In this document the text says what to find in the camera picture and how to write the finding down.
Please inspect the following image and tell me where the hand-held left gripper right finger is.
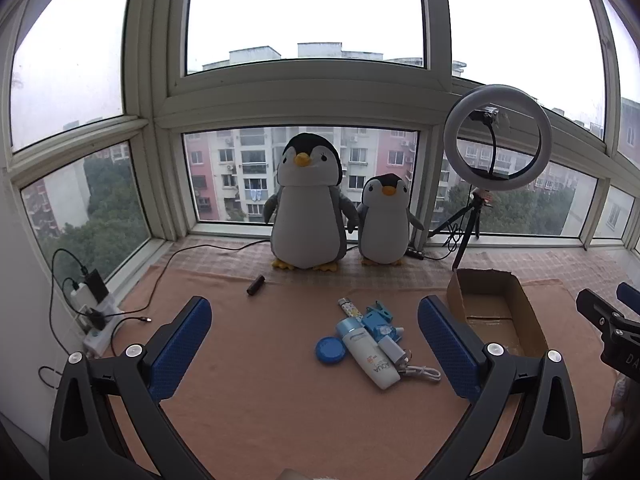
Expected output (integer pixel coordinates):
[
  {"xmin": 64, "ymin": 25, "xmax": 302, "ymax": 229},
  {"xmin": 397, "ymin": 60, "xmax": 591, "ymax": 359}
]
[{"xmin": 417, "ymin": 295, "xmax": 583, "ymax": 480}]

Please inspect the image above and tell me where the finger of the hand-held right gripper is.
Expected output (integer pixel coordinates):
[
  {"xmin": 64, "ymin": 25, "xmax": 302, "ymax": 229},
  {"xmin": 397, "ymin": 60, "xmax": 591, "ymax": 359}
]
[
  {"xmin": 616, "ymin": 282, "xmax": 640, "ymax": 313},
  {"xmin": 576, "ymin": 288, "xmax": 623, "ymax": 333}
]

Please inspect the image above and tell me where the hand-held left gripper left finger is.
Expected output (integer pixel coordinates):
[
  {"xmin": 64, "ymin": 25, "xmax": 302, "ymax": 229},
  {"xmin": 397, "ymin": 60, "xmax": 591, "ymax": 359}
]
[{"xmin": 48, "ymin": 296, "xmax": 213, "ymax": 480}]

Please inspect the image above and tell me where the white usb cable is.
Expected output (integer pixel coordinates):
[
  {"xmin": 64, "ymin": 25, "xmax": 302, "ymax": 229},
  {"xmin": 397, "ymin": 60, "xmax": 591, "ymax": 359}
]
[{"xmin": 398, "ymin": 362, "xmax": 442, "ymax": 383}]

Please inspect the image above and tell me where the white power adapter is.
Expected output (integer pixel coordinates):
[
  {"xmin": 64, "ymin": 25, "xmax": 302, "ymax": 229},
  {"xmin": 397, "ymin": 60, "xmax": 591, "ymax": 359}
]
[{"xmin": 378, "ymin": 342, "xmax": 407, "ymax": 373}]

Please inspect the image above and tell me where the brown cardboard box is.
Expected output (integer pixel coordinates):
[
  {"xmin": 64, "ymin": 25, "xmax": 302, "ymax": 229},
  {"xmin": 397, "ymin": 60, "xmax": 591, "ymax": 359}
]
[{"xmin": 446, "ymin": 268, "xmax": 549, "ymax": 358}]

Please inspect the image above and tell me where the blue handheld fan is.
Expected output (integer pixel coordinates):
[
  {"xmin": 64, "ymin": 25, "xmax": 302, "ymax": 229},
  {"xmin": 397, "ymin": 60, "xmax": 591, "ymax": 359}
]
[{"xmin": 362, "ymin": 310, "xmax": 406, "ymax": 343}]

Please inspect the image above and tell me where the white lotion bottle blue cap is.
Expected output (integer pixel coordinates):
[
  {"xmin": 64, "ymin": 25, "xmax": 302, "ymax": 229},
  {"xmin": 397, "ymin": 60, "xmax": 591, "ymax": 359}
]
[{"xmin": 335, "ymin": 316, "xmax": 402, "ymax": 390}]

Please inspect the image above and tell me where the blue round tin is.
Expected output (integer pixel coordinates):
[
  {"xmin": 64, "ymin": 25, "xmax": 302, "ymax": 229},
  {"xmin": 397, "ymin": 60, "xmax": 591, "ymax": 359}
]
[{"xmin": 315, "ymin": 336, "xmax": 347, "ymax": 367}]

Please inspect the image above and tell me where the pink checked cloth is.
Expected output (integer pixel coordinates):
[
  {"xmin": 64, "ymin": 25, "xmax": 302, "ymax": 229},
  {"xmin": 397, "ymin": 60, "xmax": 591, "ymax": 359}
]
[{"xmin": 150, "ymin": 235, "xmax": 636, "ymax": 311}]

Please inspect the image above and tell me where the white power strip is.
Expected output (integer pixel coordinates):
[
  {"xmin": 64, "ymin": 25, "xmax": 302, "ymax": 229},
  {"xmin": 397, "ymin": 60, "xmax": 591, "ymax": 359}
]
[{"xmin": 82, "ymin": 297, "xmax": 122, "ymax": 358}]

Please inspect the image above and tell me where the black power bank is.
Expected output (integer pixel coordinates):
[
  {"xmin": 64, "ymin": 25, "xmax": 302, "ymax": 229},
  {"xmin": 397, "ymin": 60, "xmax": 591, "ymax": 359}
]
[{"xmin": 82, "ymin": 270, "xmax": 110, "ymax": 303}]

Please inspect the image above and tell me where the white charger plug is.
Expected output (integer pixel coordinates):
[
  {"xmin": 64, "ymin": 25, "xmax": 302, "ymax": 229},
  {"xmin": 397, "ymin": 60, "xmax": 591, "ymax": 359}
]
[{"xmin": 70, "ymin": 282, "xmax": 93, "ymax": 311}]

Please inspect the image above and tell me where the black tripod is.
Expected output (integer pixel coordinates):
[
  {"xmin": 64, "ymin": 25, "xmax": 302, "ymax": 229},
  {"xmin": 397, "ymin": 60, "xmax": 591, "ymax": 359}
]
[{"xmin": 427, "ymin": 190, "xmax": 493, "ymax": 272}]

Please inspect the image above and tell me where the small penguin plush toy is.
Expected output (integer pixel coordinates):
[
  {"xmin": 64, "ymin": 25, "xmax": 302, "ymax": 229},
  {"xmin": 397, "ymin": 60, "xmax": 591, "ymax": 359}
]
[{"xmin": 356, "ymin": 173, "xmax": 425, "ymax": 267}]

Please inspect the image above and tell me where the large penguin plush toy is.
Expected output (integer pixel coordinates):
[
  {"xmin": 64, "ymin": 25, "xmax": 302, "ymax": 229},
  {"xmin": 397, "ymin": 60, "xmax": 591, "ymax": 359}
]
[{"xmin": 264, "ymin": 132, "xmax": 360, "ymax": 272}]

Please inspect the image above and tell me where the black phone holder gooseneck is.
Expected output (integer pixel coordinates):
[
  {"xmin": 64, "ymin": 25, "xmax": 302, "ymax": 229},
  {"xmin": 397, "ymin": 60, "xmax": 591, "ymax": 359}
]
[{"xmin": 470, "ymin": 106, "xmax": 508, "ymax": 178}]

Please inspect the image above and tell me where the black cable with plug end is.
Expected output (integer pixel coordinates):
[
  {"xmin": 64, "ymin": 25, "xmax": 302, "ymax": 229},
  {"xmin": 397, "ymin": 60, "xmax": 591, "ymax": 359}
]
[{"xmin": 107, "ymin": 312, "xmax": 152, "ymax": 327}]

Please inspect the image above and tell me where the long black cable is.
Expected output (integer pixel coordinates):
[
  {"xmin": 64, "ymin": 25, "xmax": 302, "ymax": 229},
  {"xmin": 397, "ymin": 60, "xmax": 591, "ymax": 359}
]
[{"xmin": 117, "ymin": 239, "xmax": 273, "ymax": 316}]

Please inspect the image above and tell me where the black ring light cable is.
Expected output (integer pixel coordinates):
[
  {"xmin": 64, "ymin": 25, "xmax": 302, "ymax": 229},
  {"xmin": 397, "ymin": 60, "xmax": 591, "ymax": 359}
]
[{"xmin": 425, "ymin": 220, "xmax": 468, "ymax": 261}]

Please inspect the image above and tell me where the black looped cable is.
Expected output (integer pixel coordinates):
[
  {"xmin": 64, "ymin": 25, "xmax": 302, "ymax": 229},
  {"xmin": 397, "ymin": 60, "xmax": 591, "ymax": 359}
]
[{"xmin": 37, "ymin": 247, "xmax": 88, "ymax": 391}]

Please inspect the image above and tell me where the white ring light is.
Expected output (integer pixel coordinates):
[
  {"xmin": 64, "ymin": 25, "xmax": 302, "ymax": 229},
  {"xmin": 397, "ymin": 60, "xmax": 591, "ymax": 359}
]
[{"xmin": 445, "ymin": 84, "xmax": 552, "ymax": 192}]

